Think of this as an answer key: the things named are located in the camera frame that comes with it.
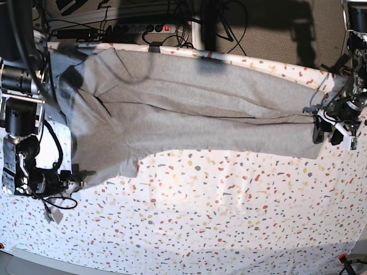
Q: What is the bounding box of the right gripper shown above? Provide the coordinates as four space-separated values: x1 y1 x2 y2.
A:
14 164 85 215

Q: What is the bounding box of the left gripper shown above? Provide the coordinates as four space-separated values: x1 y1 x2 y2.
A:
303 99 364 151

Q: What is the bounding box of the grey T-shirt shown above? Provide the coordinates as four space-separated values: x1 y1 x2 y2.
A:
50 48 324 186

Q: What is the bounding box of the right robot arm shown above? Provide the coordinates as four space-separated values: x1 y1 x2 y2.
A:
1 1 84 223

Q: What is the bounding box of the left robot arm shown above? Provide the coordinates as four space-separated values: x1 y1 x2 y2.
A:
303 1 366 151

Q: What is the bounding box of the red clamp right corner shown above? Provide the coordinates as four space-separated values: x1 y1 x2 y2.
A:
338 254 348 266

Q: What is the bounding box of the black power adapter brick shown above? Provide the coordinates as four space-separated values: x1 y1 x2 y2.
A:
56 28 97 40

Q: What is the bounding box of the black table clamp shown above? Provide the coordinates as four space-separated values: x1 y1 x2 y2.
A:
149 41 162 53

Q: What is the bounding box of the white power strip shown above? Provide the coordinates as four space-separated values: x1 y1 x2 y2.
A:
112 24 177 34

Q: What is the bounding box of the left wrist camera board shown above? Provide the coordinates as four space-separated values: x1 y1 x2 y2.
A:
349 136 358 151

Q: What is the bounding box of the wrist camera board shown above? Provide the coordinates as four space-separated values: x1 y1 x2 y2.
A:
349 136 358 151
45 208 64 224

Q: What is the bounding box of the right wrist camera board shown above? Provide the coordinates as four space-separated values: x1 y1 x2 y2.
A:
45 208 64 224

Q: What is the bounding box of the white table leg post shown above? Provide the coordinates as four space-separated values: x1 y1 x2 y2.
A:
191 21 204 50

